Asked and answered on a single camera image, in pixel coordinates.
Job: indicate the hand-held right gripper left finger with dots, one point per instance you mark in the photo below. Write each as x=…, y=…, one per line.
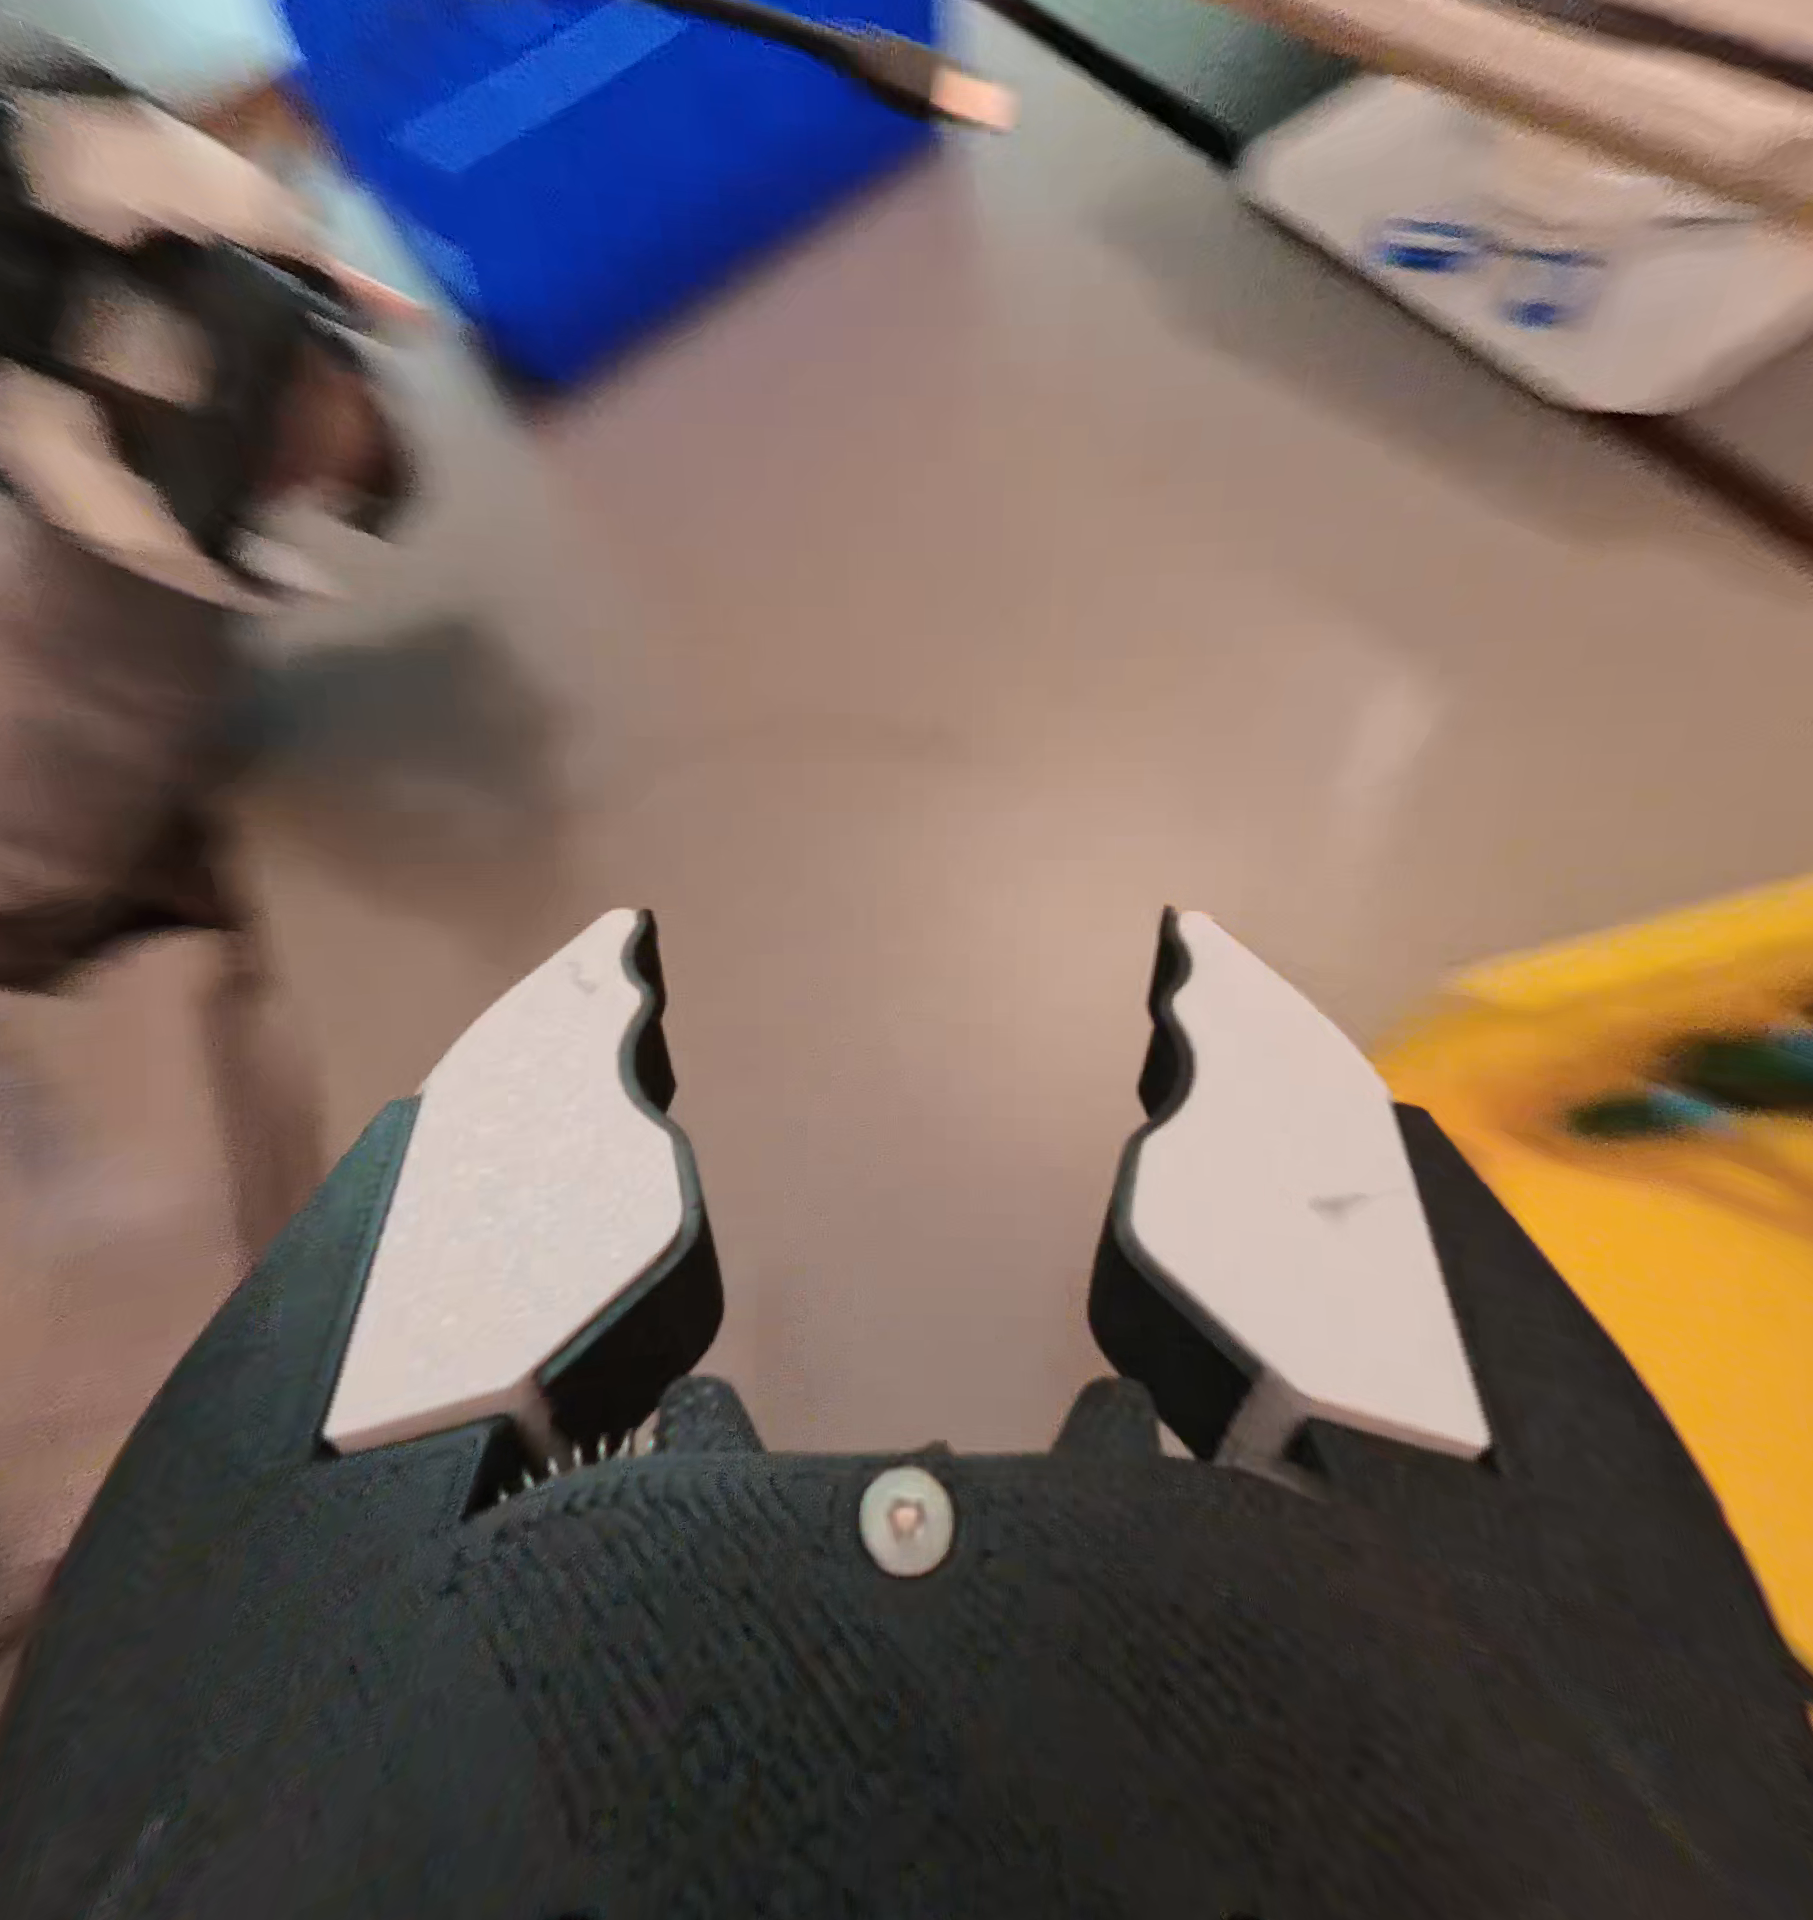
x=532, y=1186

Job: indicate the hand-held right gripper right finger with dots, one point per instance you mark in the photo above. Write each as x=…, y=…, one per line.
x=1282, y=1186

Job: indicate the person's left forearm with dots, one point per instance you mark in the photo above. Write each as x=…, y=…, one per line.
x=66, y=720

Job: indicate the person's left hand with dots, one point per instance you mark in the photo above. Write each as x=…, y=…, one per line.
x=112, y=165

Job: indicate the blue plastic bin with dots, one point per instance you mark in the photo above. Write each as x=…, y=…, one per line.
x=622, y=196

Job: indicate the large yellow plastic bin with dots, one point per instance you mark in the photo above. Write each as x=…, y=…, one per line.
x=1672, y=1350

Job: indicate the white box with blue print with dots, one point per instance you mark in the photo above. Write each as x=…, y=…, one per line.
x=1596, y=316

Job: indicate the tan wooden board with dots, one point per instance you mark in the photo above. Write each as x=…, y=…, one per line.
x=1596, y=114

